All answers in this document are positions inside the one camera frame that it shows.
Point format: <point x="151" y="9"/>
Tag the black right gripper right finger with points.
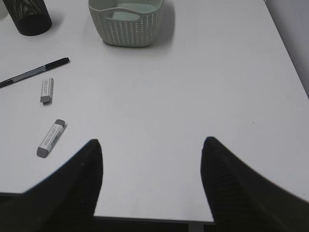
<point x="242" y="200"/>

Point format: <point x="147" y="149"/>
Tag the grey white eraser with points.
<point x="51" y="138"/>
<point x="47" y="90"/>

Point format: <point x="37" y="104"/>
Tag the grey white eraser right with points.
<point x="51" y="138"/>

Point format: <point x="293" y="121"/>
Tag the grey white eraser middle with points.
<point x="47" y="90"/>

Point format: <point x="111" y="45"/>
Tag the black marker pen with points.
<point x="41" y="69"/>

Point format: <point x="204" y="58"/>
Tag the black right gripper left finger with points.
<point x="63" y="202"/>

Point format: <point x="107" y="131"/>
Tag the pale green woven plastic basket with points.
<point x="127" y="23"/>

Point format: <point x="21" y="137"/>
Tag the black mesh pen holder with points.
<point x="30" y="17"/>

